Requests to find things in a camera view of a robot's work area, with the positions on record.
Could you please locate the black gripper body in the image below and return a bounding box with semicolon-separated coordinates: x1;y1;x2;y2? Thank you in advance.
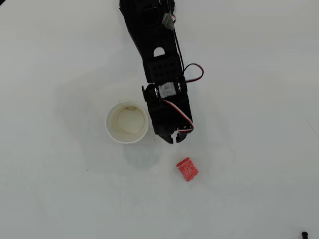
141;76;195;137

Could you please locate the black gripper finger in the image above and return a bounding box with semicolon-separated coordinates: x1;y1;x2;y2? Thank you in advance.
159;133;174;145
175;131;194;143

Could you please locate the red cube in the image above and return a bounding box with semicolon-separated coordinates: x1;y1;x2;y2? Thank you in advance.
176;157;199;182

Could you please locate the white paper cup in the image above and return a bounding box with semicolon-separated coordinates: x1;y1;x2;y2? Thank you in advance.
105;100;150;144

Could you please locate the red white black gripper cable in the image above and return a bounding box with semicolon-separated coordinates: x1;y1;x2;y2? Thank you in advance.
161;99;195;134

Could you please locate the red black arm cable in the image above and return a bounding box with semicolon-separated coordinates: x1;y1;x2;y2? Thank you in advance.
163;12;205;83

